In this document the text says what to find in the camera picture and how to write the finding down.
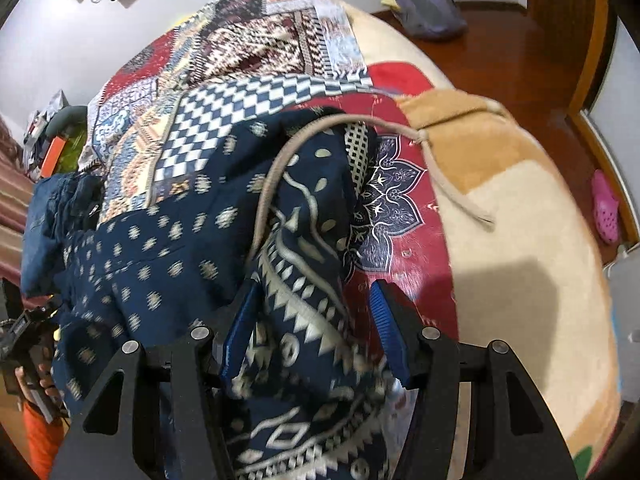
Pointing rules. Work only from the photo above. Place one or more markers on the pile of clutter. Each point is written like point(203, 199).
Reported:
point(40, 120)

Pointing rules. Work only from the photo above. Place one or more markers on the blue denim jeans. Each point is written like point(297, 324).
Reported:
point(50, 230)

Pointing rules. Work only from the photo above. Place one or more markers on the grey neck pillow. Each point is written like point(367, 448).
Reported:
point(67, 117)

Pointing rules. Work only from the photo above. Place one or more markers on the beige and red blanket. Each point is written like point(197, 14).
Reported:
point(525, 220)

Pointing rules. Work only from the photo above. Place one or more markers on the patchwork printed cloth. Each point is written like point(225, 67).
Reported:
point(225, 50)

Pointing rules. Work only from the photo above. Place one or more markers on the person's left hand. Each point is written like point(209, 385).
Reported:
point(37, 395)

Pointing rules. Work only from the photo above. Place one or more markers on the striped pink curtain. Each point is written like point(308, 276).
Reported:
point(12, 185)

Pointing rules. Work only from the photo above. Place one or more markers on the navy patterned dress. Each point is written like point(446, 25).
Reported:
point(175, 260)

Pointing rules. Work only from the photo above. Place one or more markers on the pink clog shoe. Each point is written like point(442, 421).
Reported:
point(606, 205)

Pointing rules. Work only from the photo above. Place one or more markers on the person's left forearm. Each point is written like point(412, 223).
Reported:
point(42, 440)

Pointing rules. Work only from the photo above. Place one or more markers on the green box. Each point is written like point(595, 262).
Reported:
point(75, 147)

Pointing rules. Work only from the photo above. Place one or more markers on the orange box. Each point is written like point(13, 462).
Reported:
point(54, 157)

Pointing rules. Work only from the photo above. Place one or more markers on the grey backpack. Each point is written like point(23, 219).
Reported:
point(425, 0)

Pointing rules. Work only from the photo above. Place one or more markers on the wooden door frame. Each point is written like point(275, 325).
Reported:
point(590, 60)

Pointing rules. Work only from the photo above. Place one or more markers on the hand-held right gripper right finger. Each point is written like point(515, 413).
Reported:
point(392, 335)

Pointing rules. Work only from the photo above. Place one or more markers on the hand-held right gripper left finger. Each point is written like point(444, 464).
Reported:
point(240, 335)

